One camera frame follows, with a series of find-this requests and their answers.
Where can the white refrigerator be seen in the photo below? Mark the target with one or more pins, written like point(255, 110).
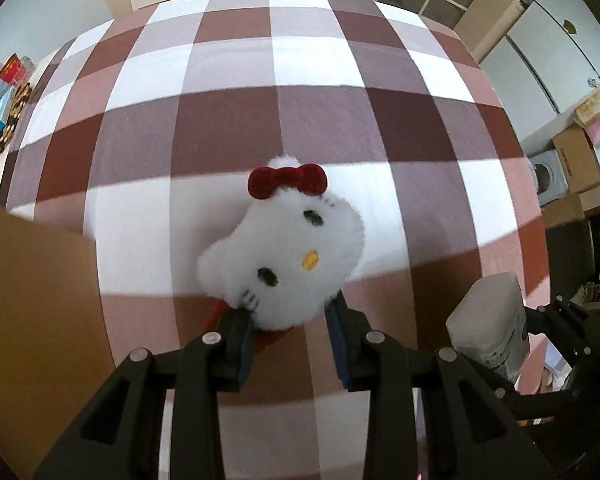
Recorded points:
point(546, 65)

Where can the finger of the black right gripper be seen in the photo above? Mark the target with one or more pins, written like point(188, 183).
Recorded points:
point(573, 331)

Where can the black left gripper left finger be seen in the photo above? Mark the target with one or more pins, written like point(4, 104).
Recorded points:
point(117, 435)

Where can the grey step stool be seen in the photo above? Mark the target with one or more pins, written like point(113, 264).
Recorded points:
point(549, 177)

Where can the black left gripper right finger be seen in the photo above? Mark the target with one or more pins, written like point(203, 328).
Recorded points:
point(432, 415)

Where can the brown cardboard box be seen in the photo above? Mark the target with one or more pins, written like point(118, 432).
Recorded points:
point(54, 350)

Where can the white tissue pack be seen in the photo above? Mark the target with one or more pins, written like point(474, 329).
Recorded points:
point(489, 325)

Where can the brown carton on floor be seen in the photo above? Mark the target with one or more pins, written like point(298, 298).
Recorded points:
point(578, 159)

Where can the white kitten plush toy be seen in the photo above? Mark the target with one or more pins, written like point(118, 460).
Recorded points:
point(289, 256)

